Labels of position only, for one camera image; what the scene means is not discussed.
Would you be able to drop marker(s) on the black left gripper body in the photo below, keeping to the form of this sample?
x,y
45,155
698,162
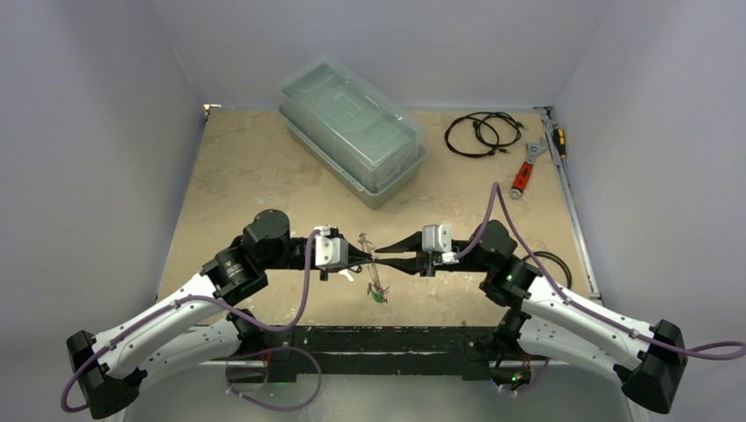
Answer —
x,y
297,252

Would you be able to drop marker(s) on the black yellow screwdriver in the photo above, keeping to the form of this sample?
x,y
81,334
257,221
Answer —
x,y
559,142

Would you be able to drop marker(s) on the keys with black tag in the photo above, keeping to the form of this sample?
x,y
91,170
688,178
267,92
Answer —
x,y
347,274

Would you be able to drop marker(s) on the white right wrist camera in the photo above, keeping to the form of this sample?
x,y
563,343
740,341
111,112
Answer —
x,y
437,241

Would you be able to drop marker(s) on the clear green plastic storage box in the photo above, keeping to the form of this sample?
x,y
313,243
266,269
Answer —
x,y
366,140

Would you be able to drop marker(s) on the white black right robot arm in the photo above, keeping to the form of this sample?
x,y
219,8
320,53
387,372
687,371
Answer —
x,y
554,322

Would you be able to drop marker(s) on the red handled adjustable wrench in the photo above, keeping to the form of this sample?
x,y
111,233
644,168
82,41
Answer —
x,y
534,150

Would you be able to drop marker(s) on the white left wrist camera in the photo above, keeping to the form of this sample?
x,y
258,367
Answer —
x,y
330,249

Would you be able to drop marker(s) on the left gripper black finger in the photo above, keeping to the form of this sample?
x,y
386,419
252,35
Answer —
x,y
359,265
355,253

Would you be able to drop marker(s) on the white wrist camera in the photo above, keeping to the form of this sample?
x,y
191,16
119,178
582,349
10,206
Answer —
x,y
437,241
330,249

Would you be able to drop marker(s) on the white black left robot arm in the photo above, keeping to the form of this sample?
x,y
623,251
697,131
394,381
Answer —
x,y
200,319

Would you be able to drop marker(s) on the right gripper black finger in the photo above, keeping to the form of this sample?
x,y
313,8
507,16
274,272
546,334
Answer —
x,y
411,266
411,243

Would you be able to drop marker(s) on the steel perforated key plate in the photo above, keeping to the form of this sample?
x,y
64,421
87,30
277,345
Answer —
x,y
375,289

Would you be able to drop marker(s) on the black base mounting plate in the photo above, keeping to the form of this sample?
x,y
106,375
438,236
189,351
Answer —
x,y
471,353

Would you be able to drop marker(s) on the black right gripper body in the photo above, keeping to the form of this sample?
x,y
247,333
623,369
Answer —
x,y
426,260

